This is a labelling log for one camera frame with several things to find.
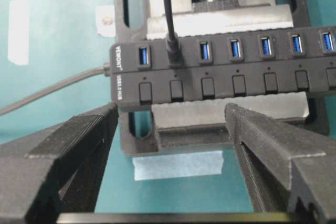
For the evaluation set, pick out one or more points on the black bench vise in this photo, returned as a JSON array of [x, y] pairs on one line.
[[200, 125]]

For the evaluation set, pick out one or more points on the blue tape strip bottom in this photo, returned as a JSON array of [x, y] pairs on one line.
[[18, 32]]

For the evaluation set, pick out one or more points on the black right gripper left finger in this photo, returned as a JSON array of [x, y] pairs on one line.
[[57, 169]]

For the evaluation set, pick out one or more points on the white sticker with black dot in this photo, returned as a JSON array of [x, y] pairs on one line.
[[105, 20]]

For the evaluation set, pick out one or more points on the blue tape under vise right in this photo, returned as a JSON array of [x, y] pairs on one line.
[[178, 165]]

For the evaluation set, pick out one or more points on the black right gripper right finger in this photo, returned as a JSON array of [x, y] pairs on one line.
[[289, 171]]

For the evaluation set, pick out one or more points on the black multiport USB hub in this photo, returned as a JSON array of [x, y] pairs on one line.
[[223, 66]]

